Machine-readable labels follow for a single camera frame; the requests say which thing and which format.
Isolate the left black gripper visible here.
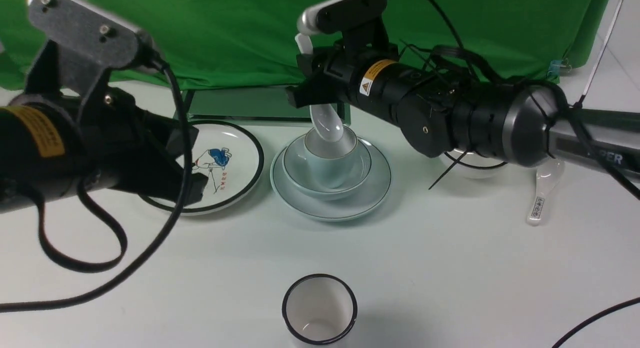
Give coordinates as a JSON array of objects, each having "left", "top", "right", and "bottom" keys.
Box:
[{"left": 107, "top": 88, "right": 209, "bottom": 206}]

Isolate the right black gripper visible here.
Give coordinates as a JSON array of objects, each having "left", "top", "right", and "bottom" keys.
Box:
[{"left": 286, "top": 45, "right": 416, "bottom": 119}]

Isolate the plain white ceramic spoon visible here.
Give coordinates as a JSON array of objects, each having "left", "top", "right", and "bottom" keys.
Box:
[{"left": 294, "top": 32, "right": 344, "bottom": 143}]

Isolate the pale green cup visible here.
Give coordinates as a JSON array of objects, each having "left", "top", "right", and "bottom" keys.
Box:
[{"left": 303, "top": 127, "right": 359, "bottom": 189}]

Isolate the pale green shallow bowl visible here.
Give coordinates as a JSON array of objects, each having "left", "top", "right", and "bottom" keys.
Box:
[{"left": 281, "top": 129, "right": 372, "bottom": 201}]

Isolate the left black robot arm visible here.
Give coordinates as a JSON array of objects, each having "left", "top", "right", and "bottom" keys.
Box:
[{"left": 0, "top": 88, "right": 199, "bottom": 213}]

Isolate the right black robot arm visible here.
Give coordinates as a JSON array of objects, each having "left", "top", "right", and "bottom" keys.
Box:
[{"left": 286, "top": 44, "right": 639, "bottom": 188}]

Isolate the black-rimmed illustrated plate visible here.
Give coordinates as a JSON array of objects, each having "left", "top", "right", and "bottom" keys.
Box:
[{"left": 137, "top": 120, "right": 266, "bottom": 216}]

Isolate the pale green plain plate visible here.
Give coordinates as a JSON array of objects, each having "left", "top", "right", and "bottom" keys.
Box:
[{"left": 269, "top": 138, "right": 393, "bottom": 222}]

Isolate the green backdrop cloth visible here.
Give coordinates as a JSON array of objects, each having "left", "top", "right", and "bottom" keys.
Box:
[{"left": 0, "top": 0, "right": 615, "bottom": 96}]

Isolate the small black-rimmed illustrated bowl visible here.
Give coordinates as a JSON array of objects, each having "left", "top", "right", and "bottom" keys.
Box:
[{"left": 438, "top": 149, "right": 508, "bottom": 179}]

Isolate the blue binder clip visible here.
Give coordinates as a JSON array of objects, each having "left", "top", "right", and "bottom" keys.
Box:
[{"left": 546, "top": 58, "right": 573, "bottom": 80}]

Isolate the white spoon with label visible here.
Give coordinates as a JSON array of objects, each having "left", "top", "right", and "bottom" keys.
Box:
[{"left": 525, "top": 159, "right": 566, "bottom": 227}]

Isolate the black-rimmed white cup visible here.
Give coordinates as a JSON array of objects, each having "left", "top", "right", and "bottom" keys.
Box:
[{"left": 281, "top": 273, "right": 359, "bottom": 348}]

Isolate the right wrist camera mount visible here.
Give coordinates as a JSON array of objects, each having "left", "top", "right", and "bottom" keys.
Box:
[{"left": 296, "top": 0, "right": 393, "bottom": 57}]

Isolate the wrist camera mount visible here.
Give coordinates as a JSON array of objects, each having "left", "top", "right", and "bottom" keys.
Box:
[
  {"left": 296, "top": 0, "right": 393, "bottom": 57},
  {"left": 23, "top": 0, "right": 161, "bottom": 123}
]

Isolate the metal table cable hatch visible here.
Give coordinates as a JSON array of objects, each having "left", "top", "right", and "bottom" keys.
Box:
[{"left": 174, "top": 85, "right": 353, "bottom": 129}]

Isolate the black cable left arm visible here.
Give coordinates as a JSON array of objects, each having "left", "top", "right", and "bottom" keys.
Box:
[{"left": 0, "top": 58, "right": 196, "bottom": 314}]

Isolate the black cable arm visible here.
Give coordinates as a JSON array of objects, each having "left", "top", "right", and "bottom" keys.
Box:
[
  {"left": 0, "top": 58, "right": 196, "bottom": 314},
  {"left": 390, "top": 0, "right": 640, "bottom": 199}
]

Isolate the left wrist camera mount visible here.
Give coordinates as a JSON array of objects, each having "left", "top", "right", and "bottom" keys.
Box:
[{"left": 23, "top": 0, "right": 161, "bottom": 123}]

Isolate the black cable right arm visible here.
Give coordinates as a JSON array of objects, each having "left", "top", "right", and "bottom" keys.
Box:
[{"left": 390, "top": 0, "right": 640, "bottom": 199}]

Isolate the black cable bottom right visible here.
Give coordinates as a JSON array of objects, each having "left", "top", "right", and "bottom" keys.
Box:
[{"left": 550, "top": 297, "right": 640, "bottom": 348}]

